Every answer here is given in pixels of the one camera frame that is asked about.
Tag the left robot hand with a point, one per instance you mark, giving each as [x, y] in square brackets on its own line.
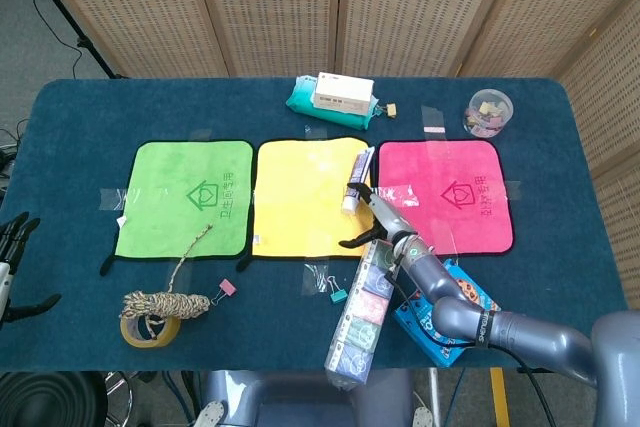
[10, 267]

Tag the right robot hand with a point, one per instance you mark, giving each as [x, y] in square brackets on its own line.
[381, 219]

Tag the purple white tube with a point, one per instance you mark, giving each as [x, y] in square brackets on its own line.
[358, 178]

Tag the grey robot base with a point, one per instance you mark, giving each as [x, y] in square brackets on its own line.
[310, 399]

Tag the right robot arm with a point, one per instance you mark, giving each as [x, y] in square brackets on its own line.
[500, 322]

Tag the pink microfiber cloth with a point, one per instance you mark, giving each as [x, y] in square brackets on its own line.
[446, 197]

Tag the yellow microfiber cloth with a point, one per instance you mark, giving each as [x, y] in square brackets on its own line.
[310, 199]

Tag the teal binder clip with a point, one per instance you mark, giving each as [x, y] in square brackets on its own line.
[338, 293]

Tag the long clear snack pack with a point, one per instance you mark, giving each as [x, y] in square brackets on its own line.
[364, 314]

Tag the yellow binder clip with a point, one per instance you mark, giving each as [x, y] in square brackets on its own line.
[389, 109]

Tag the white cardboard box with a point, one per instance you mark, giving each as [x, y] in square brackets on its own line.
[344, 93]

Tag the teal wet wipes pack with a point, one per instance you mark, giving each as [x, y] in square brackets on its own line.
[305, 102]

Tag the blue cookie box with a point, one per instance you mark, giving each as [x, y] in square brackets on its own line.
[450, 352]

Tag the clear jar of clips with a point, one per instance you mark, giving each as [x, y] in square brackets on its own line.
[487, 113]

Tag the yellow tape roll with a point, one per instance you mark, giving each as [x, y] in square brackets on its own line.
[150, 334]

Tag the pink binder clip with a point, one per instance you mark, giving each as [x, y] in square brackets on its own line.
[225, 290]

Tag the green microfiber cloth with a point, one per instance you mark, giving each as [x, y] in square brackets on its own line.
[184, 199]

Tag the woven folding screen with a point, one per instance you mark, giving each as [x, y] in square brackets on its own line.
[350, 7]

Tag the black tripod stand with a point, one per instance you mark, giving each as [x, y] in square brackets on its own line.
[70, 17]

